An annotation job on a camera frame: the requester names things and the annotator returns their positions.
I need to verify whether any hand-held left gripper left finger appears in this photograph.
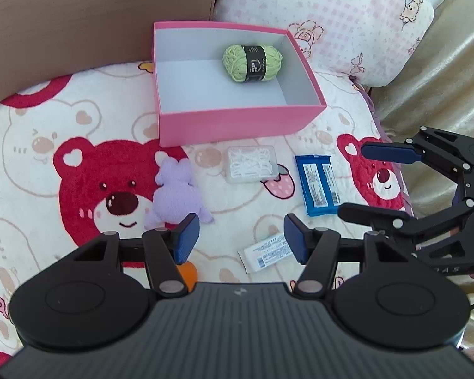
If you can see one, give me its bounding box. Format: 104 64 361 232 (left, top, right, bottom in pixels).
73 213 201 298

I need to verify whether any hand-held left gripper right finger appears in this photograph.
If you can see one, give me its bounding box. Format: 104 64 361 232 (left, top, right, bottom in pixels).
283 213 417 298

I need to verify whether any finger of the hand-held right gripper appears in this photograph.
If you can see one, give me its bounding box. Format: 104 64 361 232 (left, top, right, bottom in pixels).
337 201 474 245
361 126 474 184

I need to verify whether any white sachet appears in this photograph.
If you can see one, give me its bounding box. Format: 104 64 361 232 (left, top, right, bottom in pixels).
238 236 295 273

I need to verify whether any blue wet wipes packet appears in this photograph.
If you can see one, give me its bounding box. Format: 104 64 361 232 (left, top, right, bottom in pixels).
294 154 342 218

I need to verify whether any clear plastic floss pick box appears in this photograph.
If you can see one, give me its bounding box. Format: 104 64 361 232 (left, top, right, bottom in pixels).
226 146 281 184

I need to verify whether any pink cardboard box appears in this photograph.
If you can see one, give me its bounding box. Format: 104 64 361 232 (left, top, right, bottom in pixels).
152 21 326 148

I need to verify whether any orange object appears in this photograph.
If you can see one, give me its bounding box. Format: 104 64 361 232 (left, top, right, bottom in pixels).
177 262 198 293

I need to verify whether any purple plush toy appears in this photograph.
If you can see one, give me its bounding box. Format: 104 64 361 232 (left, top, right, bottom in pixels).
144 159 215 230

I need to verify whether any golden shiny cloth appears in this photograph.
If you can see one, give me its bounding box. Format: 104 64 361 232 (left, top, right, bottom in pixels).
369 0 474 379

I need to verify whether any pink floral pillow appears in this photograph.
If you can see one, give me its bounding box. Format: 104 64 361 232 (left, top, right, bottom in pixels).
213 0 435 87

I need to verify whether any green yarn ball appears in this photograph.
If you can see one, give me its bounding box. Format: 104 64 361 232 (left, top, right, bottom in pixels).
222 43 284 83

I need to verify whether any brown embroidered pillow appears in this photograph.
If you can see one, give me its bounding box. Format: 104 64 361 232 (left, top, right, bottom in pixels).
0 0 223 111

